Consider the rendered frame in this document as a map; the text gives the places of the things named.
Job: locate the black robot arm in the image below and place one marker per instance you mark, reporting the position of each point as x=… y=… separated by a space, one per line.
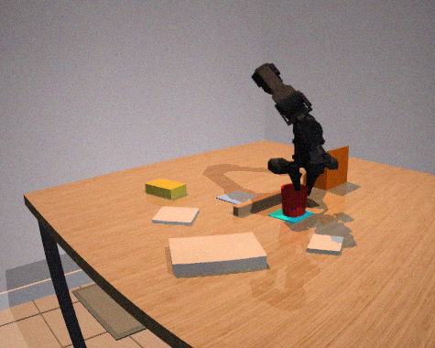
x=291 y=104

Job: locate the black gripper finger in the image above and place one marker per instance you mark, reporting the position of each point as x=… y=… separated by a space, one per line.
x=295 y=178
x=310 y=181

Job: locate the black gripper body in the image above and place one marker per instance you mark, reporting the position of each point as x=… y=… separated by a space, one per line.
x=283 y=166

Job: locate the yellow rectangular block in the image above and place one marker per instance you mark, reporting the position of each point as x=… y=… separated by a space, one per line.
x=166 y=188

